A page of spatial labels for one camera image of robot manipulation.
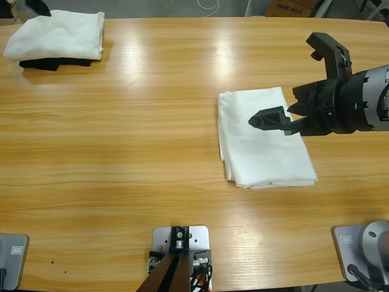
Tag black garment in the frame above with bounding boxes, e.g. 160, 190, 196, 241
18, 57, 95, 71

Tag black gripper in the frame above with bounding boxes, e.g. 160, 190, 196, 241
26, 0, 52, 18
247, 72, 370, 137

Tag orange and black cables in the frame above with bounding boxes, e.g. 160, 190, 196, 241
190, 264, 215, 292

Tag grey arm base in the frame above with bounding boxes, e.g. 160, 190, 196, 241
0, 233, 30, 291
330, 221, 389, 283

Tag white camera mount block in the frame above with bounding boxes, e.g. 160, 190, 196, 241
151, 225, 211, 292

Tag white cable loop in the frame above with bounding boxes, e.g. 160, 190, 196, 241
196, 0, 220, 15

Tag white garment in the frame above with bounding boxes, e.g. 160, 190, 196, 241
2, 9, 106, 61

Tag brown cardboard box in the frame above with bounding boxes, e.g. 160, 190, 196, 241
266, 0, 313, 18

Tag wooden crate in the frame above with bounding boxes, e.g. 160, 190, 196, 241
0, 0, 29, 27

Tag black clamp block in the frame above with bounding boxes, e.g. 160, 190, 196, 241
148, 249, 167, 273
188, 248, 213, 276

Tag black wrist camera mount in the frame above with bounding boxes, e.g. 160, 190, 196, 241
305, 32, 353, 82

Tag white printed t-shirt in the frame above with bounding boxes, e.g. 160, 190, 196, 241
218, 86, 318, 190

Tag white metal frame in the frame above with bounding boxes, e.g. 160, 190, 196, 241
312, 0, 335, 19

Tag dark camera post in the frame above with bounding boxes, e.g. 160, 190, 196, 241
135, 224, 195, 292

